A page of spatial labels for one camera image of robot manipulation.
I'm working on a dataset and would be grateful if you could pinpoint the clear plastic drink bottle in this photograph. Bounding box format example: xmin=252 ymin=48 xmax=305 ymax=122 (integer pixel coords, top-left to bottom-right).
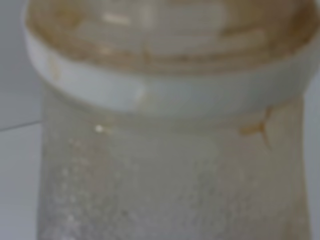
xmin=23 ymin=0 xmax=320 ymax=240

